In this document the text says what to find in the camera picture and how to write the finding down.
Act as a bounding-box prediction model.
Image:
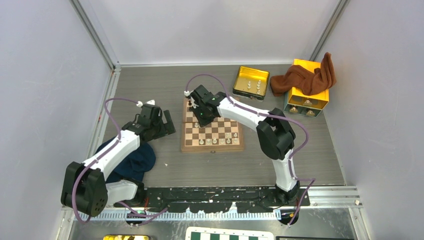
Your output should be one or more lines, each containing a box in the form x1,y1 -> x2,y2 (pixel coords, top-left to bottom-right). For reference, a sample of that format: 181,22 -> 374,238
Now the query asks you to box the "dark blue cloth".
106,143 -> 156,183

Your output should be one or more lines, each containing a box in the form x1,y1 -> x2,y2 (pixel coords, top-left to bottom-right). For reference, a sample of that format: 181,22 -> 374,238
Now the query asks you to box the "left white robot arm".
60,103 -> 176,217

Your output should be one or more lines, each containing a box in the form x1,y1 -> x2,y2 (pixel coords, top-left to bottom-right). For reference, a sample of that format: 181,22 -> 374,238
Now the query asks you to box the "yellow drawer box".
283,58 -> 330,117

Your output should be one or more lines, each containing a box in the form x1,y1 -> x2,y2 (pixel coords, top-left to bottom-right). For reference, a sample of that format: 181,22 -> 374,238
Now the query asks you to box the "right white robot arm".
184,85 -> 299,206

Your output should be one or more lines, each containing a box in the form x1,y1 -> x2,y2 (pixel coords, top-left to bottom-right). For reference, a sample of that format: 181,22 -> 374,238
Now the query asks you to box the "green checkered calibration board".
185,226 -> 276,240

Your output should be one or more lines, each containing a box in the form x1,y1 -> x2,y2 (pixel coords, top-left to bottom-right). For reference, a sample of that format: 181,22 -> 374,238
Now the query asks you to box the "brown cloth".
270,52 -> 337,97

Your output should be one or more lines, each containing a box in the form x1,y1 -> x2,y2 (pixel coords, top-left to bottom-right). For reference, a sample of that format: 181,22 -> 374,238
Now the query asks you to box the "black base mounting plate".
125,186 -> 310,214

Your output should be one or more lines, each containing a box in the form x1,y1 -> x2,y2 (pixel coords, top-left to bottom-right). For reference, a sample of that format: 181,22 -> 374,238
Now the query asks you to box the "wooden chess board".
181,98 -> 245,153

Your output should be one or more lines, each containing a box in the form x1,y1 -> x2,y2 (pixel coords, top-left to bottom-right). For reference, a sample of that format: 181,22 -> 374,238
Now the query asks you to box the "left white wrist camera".
136,99 -> 156,108

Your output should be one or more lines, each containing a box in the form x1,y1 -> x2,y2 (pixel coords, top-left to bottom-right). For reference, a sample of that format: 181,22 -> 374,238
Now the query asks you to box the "gold metal tin tray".
232,66 -> 270,101

